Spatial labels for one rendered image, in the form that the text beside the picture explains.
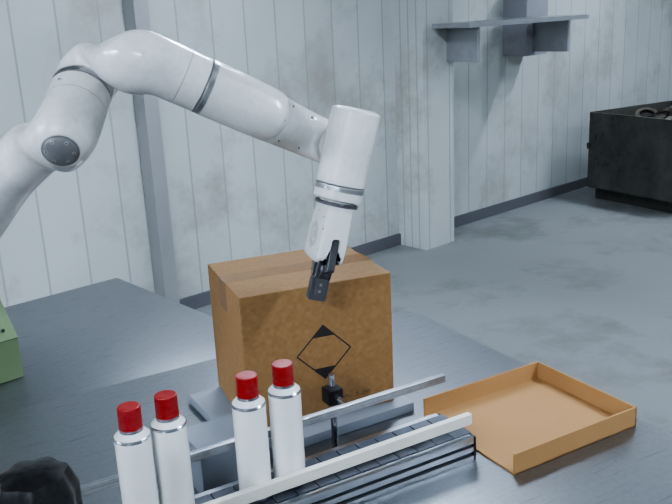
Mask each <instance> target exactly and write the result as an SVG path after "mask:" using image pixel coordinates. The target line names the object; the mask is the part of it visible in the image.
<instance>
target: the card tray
mask: <svg viewBox="0 0 672 504"><path fill-rule="evenodd" d="M423 409H424V417H426V416H429V415H432V414H435V413H436V414H437V413H439V414H443V415H445V416H446V417H448V418H451V417H454V416H457V415H460V414H463V413H466V412H469V413H470V414H472V424H471V425H468V426H465V427H464V428H465V429H467V430H469V431H470V432H471V434H473V435H474V436H476V451H477V452H479V453H480V454H482V455H484V456H485V457H487V458H488V459H490V460H491V461H493V462H494V463H496V464H497V465H499V466H501V467H502V468H504V469H505V470H507V471H508V472H510V473H511V474H513V475H517V474H519V473H522V472H524V471H527V470H529V469H532V468H534V467H536V466H539V465H541V464H544V463H546V462H549V461H551V460H554V459H556V458H559V457H561V456H564V455H566V454H568V453H571V452H573V451H576V450H578V449H581V448H583V447H586V446H588V445H591V444H593V443H596V442H598V441H601V440H603V439H605V438H608V437H610V436H613V435H615V434H618V433H620V432H623V431H625V430H628V429H630V428H633V427H635V426H636V416H637V407H636V406H634V405H632V404H629V403H627V402H625V401H623V400H621V399H619V398H617V397H614V396H612V395H610V394H608V393H606V392H604V391H601V390H599V389H597V388H595V387H593V386H591V385H588V384H586V383H584V382H582V381H580V380H578V379H575V378H573V377H571V376H569V375H567V374H565V373H563V372H560V371H558V370H556V369H554V368H552V367H550V366H547V365H545V364H543V363H541V362H539V361H537V362H534V363H531V364H528V365H524V366H521V367H518V368H515V369H512V370H509V371H506V372H503V373H500V374H497V375H494V376H491V377H488V378H485V379H481V380H478V381H475V382H472V383H469V384H466V385H463V386H460V387H457V388H454V389H451V390H448V391H445V392H441V393H438V394H435V395H432V396H429V397H426V398H423Z"/></svg>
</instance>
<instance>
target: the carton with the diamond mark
mask: <svg viewBox="0 0 672 504"><path fill-rule="evenodd" d="M312 263H313V260H312V259H311V258H310V257H309V256H308V255H307V254H306V252H305V250H304V249H303V250H296V251H289V252H283V253H276V254H270V255H263V256H257V257H250V258H244V259H237V260H231V261H224V262H218V263H211V264H208V275H209V286H210V297H211V307H212V318H213V329H214V339H215V350H216V361H217V371H218V382H219V385H220V387H221V388H222V390H223V392H224V393H225V395H226V396H227V398H228V399H229V401H230V403H232V401H233V400H234V399H235V398H236V397H237V395H236V393H237V392H236V380H235V376H236V374H237V373H239V372H242V371H254V372H256V373H257V377H258V389H259V395H261V396H262V397H264V398H265V400H266V415H267V427H270V415H269V402H268V393H267V390H268V388H269V387H270V386H271V385H272V384H273V378H272V363H273V362H274V361H276V360H279V359H288V360H291V361H292V362H293V371H294V382H295V383H296V384H298V385H299V386H300V387H301V404H302V416H305V415H308V414H312V413H315V412H318V411H321V410H324V409H328V408H330V406H328V405H327V404H326V403H324V402H323V400H322V387H323V386H325V385H329V381H328V374H329V373H335V383H336V384H338V385H339V386H341V387H342V388H343V398H344V399H345V400H347V401H348V402H350V401H353V400H357V399H360V398H363V397H366V396H369V395H373V394H376V393H379V392H382V391H385V390H389V389H392V388H394V379H393V345H392V311H391V277H390V272H389V271H387V270H385V269H384V268H382V267H380V266H379V265H377V264H376V263H374V262H372V261H371V259H369V258H368V257H366V256H364V255H363V254H361V253H360V254H359V253H358V252H356V251H354V250H353V249H351V248H349V247H348V246H347V248H346V252H345V256H344V260H343V263H342V264H341V265H339V266H337V265H336V264H335V270H334V273H332V275H331V279H330V282H329V287H328V292H327V296H326V300H325V301H324V302H322V301H315V300H309V299H308V298H307V296H306V293H307V289H308V284H309V279H310V275H311V269H312Z"/></svg>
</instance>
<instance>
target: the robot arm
mask: <svg viewBox="0 0 672 504"><path fill-rule="evenodd" d="M118 90H119V91H121V92H123V93H127V94H131V95H145V94H147V95H153V96H156V97H159V98H161V99H163V100H166V101H168V102H170V103H173V104H175V105H177V106H180V107H182V108H184V109H187V110H189V111H191V112H193V113H196V114H198V115H200V116H203V117H205V118H207V119H210V120H212V121H214V122H217V123H219V124H222V125H224V126H226V127H229V128H231V129H234V130H236V131H239V132H241V133H243V134H246V135H249V136H251V137H254V138H256V139H259V140H261V141H264V142H267V143H269V144H272V145H275V146H277V147H280V148H282V149H285V150H288V151H290V152H293V153H295V154H298V155H300V156H303V157H306V158H308V159H311V160H313V161H316V162H318V163H319V168H318V173H317V178H316V182H315V187H314V192H313V194H315V195H317V196H319V197H315V201H316V202H317V203H316V206H315V209H314V212H313V216H312V219H311V223H310V227H309V231H308V235H307V239H306V243H305V247H304V250H305V252H306V254H307V255H308V256H309V257H310V258H311V259H312V260H313V263H312V269H311V275H310V279H309V284H308V289H307V293H306V296H307V298H308V299H309V300H315V301H322V302H324V301H325V300H326V296H327V292H328V287H329V282H330V279H331V275H332V273H334V270H335V264H336V265H337V266H339V265H341V264H342V263H343V260H344V256H345V252H346V248H347V243H348V237H349V232H350V226H351V219H352V211H353V210H357V208H358V206H357V205H355V204H361V202H362V198H363V193H364V189H365V184H366V180H367V175H368V171H369V166H370V162H371V157H372V153H373V148H374V144H375V139H376V135H377V130H378V125H379V121H380V116H379V115H378V114H377V113H375V112H372V111H369V110H365V109H361V108H357V107H352V106H347V105H333V106H332V107H331V111H330V116H329V119H326V118H324V117H322V116H320V115H318V114H316V113H315V112H313V111H311V110H309V109H307V108H305V107H303V106H302V105H300V104H298V103H296V102H295V101H293V100H291V99H290V98H288V97H287V96H286V95H285V94H284V93H282V92H281V91H279V90H278V89H276V88H274V87H272V86H270V85H268V84H266V83H264V82H262V81H260V80H258V79H256V78H254V77H252V76H250V75H247V74H245V73H243V72H241V71H239V70H237V69H235V68H233V67H231V66H228V65H226V64H224V63H222V62H220V61H218V60H215V59H213V58H211V57H209V56H207V55H205V54H203V53H200V52H198V51H196V50H194V49H192V48H190V47H187V46H185V45H183V44H181V43H179V42H177V41H175V40H172V39H170V38H168V37H166V36H163V35H161V34H158V33H156V32H152V31H148V30H129V31H125V32H122V33H120V34H117V35H115V36H113V37H111V38H109V39H108V40H106V41H104V42H102V43H100V44H96V45H95V44H91V43H87V42H81V43H78V44H76V45H75V46H73V47H72V48H71V49H70V50H69V51H68V52H67V53H66V54H65V55H64V56H63V57H62V59H61V60H60V62H59V63H58V65H57V67H56V69H55V71H54V74H53V76H52V79H51V81H50V84H49V87H48V89H47V92H46V94H45V96H44V99H43V101H42V103H41V105H40V107H39V109H38V111H37V113H36V114H35V116H34V118H33V119H32V121H31V122H30V123H22V124H19V125H17V126H14V127H13V128H12V129H10V130H9V131H8V132H7V133H6V134H5V135H4V136H3V137H2V138H1V139H0V238H1V237H2V235H3V234H4V232H5V231H6V229H7V228H8V226H9V225H10V223H11V222H12V220H13V219H14V217H15V216H16V214H17V212H18V211H19V210H20V208H21V207H22V205H23V204H24V202H25V201H26V200H27V198H28V197H29V196H30V195H31V194H32V192H33V191H34V190H35V189H36V188H37V187H38V186H39V185H40V184H41V183H42V182H43V181H44V180H45V179H46V178H48V177H49V176H50V175H51V174H52V173H53V172H55V171H59V172H71V171H74V170H76V169H77V168H79V167H80V166H81V165H82V164H83V163H84V162H85V161H86V160H87V159H88V158H89V156H90V155H91V154H92V152H93V151H94V149H95V147H96V145H97V143H98V140H99V138H100V135H101V132H102V129H103V126H104V123H105V119H106V116H107V113H108V110H109V107H110V104H111V101H112V98H113V97H114V95H115V94H116V93H117V92H118Z"/></svg>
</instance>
